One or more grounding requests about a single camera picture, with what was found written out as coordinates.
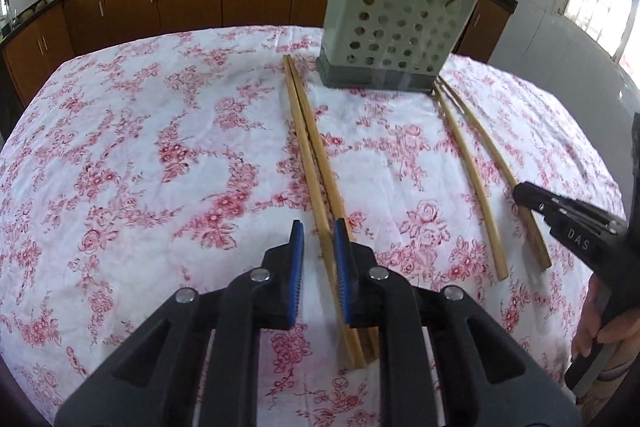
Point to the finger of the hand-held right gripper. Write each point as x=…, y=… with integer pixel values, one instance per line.
x=532, y=199

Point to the pale green perforated chopstick holder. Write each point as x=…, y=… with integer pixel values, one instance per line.
x=400, y=32

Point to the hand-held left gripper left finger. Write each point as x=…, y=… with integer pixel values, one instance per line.
x=297, y=277

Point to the person's right hand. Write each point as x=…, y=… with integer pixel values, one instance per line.
x=587, y=317

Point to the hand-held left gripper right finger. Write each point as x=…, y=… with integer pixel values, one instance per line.
x=342, y=277

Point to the wooden chopstick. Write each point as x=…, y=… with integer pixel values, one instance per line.
x=313, y=122
x=486, y=139
x=299, y=122
x=469, y=172

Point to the red floral white tablecloth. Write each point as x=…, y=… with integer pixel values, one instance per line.
x=150, y=157

